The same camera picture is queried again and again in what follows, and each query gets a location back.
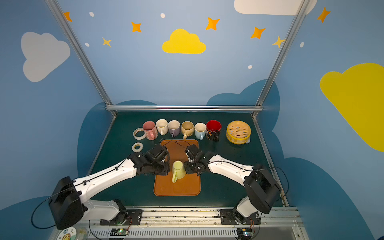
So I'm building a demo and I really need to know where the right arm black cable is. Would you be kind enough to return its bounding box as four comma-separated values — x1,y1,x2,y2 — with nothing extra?
257,166,290,202

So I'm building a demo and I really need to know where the purple ceramic mug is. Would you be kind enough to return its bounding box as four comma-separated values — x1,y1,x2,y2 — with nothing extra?
168,120,181,138

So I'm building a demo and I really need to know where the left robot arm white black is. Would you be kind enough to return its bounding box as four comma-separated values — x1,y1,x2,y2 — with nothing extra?
48,145,170,230

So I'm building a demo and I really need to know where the large patterned tape roll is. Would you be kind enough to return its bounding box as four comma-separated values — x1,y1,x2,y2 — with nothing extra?
133,128,146,141

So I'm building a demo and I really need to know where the right controller circuit board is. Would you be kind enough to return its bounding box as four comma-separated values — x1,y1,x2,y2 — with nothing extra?
236,228,254,240

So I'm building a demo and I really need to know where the round green white sticker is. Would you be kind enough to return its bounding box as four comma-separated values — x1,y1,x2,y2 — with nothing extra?
56,227,77,240

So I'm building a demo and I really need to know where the aluminium frame post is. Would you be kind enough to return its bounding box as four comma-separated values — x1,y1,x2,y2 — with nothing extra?
252,0,312,120
45,0,113,106

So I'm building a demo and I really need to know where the yellow bamboo steamer basket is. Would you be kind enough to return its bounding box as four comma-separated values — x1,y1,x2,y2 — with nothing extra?
226,121,252,145

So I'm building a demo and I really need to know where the white ceramic mug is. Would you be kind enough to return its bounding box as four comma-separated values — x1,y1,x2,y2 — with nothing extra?
156,119,168,136

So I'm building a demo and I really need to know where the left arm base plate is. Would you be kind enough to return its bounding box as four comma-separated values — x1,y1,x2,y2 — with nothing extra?
100,209,143,226

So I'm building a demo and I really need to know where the left camera black cable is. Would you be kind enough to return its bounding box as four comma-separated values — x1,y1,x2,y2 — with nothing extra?
30,179,76,230

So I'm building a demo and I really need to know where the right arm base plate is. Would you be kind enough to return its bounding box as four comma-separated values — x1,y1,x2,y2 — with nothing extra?
218,209,261,225

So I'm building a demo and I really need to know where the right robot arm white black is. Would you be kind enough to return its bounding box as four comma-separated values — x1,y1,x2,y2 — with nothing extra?
185,145,282,224

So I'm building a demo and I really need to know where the light blue ceramic mug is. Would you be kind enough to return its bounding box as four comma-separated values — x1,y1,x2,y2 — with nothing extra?
194,123,207,140

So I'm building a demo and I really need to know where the aluminium front rail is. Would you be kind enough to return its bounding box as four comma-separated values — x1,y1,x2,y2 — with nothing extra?
47,206,310,240

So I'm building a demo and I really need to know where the orange rectangular tray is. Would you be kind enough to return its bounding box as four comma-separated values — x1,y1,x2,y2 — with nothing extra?
154,140,201,197

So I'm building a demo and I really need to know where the aluminium frame left post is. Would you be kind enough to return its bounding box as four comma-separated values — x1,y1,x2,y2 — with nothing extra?
45,0,113,106

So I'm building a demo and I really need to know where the yellow-green ceramic mug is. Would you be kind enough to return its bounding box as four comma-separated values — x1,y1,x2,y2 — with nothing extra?
172,161,186,183

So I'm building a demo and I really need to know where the pink ghost pattern mug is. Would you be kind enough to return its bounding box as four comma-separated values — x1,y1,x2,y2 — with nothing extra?
142,121,158,141

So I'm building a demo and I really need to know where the black patterned mug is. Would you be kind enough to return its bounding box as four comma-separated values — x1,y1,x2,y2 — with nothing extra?
206,120,222,143

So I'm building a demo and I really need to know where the left controller circuit board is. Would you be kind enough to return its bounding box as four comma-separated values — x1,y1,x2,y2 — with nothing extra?
110,228,129,237

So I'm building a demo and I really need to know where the controller circuit board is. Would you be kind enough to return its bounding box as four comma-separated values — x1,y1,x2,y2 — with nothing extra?
236,228,254,240
110,228,129,237

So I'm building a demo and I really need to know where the beige ceramic teapot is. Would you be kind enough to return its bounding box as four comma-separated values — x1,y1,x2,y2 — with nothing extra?
181,121,195,140

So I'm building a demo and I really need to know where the small white tape roll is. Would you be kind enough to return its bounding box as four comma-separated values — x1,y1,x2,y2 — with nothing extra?
132,142,144,153

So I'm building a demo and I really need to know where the aluminium frame back bar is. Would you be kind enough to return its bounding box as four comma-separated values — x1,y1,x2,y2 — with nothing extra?
106,105,263,112

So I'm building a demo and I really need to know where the aluminium frame right post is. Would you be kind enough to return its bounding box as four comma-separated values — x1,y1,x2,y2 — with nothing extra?
252,0,312,120

